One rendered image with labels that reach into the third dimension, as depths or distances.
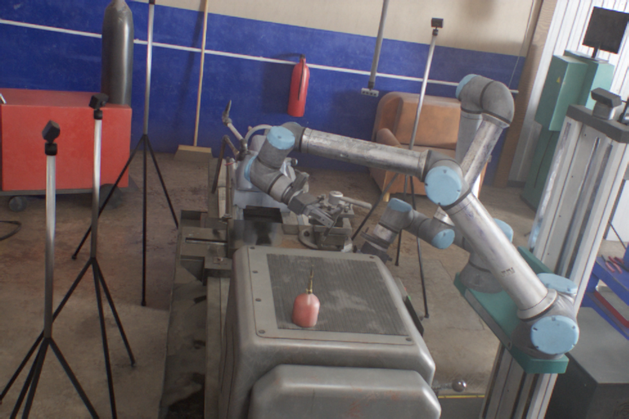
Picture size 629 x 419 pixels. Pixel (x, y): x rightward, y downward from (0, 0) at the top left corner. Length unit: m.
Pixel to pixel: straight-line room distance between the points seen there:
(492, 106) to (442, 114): 4.11
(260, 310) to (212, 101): 5.23
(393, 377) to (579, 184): 1.35
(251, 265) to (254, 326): 0.33
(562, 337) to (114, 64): 4.01
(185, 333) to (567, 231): 1.77
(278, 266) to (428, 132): 4.93
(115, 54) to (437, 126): 3.00
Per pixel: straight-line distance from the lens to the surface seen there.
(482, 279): 3.07
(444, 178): 2.32
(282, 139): 2.41
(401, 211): 2.80
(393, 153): 2.49
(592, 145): 2.86
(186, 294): 3.84
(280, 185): 2.44
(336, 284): 2.07
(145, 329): 4.29
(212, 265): 3.10
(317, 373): 1.77
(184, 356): 3.36
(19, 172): 5.62
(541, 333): 2.49
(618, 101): 2.75
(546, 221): 2.98
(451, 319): 4.90
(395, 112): 6.96
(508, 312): 2.98
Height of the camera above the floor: 2.28
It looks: 22 degrees down
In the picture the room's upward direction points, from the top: 10 degrees clockwise
